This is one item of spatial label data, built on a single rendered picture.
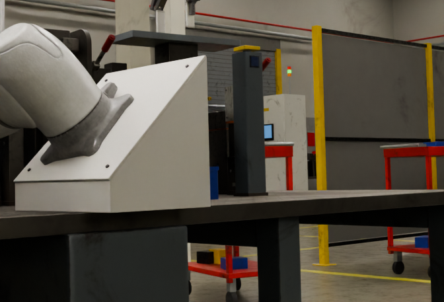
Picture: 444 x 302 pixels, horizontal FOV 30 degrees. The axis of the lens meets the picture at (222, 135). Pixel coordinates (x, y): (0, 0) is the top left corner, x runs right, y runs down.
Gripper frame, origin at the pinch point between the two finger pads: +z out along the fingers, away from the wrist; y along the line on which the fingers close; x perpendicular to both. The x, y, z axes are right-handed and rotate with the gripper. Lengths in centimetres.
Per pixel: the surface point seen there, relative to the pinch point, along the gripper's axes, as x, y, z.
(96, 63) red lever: -19.7, -11.5, 11.2
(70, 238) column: -68, 44, 55
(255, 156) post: 25.5, 6.7, 38.1
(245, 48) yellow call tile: 23.4, 5.8, 5.2
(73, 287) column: -68, 44, 64
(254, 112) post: 25.5, 6.7, 24.6
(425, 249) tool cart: 357, -136, 100
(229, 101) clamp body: 36.1, -13.9, 19.2
